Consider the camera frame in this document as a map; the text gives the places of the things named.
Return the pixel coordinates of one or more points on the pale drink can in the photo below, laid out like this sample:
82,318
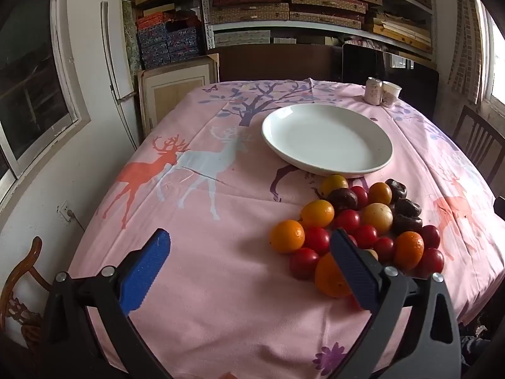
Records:
373,90

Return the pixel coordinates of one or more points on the bright side window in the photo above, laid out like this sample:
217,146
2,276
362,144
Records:
497,59

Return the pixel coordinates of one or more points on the brown wooden board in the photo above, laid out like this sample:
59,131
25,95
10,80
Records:
276,63

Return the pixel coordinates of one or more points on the smooth orange kumquat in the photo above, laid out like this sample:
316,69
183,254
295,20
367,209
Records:
317,213

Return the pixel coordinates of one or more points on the small tan longan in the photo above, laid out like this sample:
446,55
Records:
373,253

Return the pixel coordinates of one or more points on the stack of pale grey boxes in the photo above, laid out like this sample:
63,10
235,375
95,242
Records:
240,38

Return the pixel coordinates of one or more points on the pale wooden framed panel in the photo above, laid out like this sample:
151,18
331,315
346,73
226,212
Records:
177,90

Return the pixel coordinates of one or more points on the dark brown water chestnut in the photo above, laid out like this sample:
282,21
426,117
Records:
407,207
395,188
406,223

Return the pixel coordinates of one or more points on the black flat panel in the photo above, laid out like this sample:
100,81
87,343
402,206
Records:
418,87

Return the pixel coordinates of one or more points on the stack of woven tan boxes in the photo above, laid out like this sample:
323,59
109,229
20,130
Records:
315,8

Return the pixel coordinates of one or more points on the dark slatted wooden chair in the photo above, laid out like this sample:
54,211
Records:
477,138

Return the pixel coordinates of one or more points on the green patterned board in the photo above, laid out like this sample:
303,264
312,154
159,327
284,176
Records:
130,35

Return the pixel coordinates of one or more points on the yellow passion fruit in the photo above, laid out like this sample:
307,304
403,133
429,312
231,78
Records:
376,217

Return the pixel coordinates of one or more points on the white wall socket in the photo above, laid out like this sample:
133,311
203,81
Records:
64,209

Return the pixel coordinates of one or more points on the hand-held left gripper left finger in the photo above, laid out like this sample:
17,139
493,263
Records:
144,272

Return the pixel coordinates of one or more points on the white metal shelf rack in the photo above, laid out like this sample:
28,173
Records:
208,8

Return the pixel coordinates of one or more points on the dark purple passion fruit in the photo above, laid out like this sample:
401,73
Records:
342,199

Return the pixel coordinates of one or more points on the white framed window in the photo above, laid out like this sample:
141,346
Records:
31,67

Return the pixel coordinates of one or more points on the small yellow orange kumquat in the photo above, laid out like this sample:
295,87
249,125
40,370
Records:
334,183

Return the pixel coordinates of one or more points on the stack of wooden flat boxes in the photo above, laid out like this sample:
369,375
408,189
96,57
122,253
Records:
398,31

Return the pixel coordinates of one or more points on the white paper cup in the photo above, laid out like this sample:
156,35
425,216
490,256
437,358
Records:
391,94

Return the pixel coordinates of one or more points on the round orange mandarin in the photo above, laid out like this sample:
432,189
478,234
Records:
409,249
327,278
287,236
379,192

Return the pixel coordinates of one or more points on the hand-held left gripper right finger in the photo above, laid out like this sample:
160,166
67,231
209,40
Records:
353,268

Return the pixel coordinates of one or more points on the white ceramic plate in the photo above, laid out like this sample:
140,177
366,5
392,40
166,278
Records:
327,138

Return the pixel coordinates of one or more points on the pink deer print tablecloth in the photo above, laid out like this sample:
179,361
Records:
221,284

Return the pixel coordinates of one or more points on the white leaning boards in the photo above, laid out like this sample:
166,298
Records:
116,59

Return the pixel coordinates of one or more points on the carved brown wooden chair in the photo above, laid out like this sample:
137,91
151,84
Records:
17,280

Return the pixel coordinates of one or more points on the pile of red cherry tomatoes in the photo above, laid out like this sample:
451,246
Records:
317,240

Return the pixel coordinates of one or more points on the stack of blue patterned boxes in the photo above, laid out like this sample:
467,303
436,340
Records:
165,43

